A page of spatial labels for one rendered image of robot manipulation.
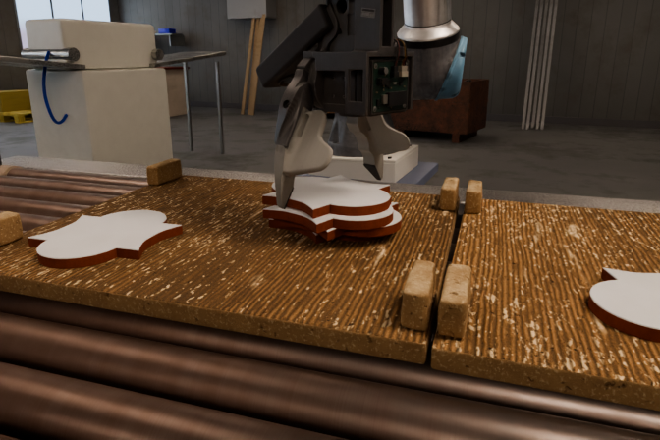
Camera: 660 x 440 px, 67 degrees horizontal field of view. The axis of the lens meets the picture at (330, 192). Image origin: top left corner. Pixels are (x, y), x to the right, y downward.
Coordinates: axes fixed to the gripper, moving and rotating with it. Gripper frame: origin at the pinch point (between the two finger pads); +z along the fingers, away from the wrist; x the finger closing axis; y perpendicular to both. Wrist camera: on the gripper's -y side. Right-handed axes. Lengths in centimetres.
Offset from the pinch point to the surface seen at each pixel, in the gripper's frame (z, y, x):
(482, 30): -52, -373, 804
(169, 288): 3.5, 0.6, -18.9
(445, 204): 2.8, 6.3, 12.4
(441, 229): 3.6, 9.2, 6.7
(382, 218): 0.8, 7.6, -1.3
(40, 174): 6, -57, -8
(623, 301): 2.6, 27.1, -0.4
